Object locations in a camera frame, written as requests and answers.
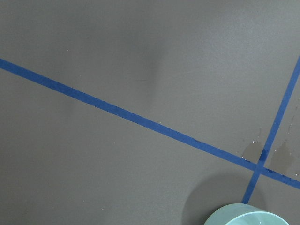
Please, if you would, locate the pale green ceramic bowl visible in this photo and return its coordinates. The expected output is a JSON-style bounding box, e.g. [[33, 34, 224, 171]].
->
[[204, 203, 289, 225]]

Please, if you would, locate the brown paper table cover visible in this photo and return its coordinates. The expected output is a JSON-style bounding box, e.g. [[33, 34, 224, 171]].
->
[[0, 0, 300, 225]]

